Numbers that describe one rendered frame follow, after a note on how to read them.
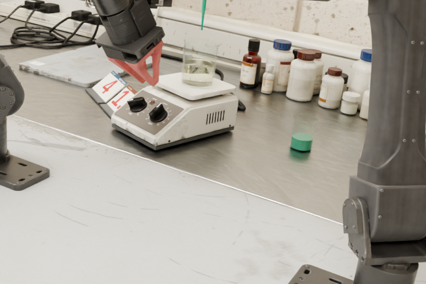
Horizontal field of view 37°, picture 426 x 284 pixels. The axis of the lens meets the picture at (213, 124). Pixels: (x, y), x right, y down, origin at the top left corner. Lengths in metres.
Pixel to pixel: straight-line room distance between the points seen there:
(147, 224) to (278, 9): 0.89
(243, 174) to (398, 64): 0.43
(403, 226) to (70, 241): 0.40
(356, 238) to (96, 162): 0.48
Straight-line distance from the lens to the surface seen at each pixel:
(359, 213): 0.68
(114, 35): 0.98
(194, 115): 1.10
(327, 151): 1.17
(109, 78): 1.34
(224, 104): 1.15
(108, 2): 0.95
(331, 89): 1.40
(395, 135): 0.67
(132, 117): 1.12
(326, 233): 0.89
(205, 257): 0.79
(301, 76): 1.41
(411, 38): 0.67
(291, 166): 1.08
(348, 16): 1.56
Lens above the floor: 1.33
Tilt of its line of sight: 20 degrees down
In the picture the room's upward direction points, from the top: 7 degrees clockwise
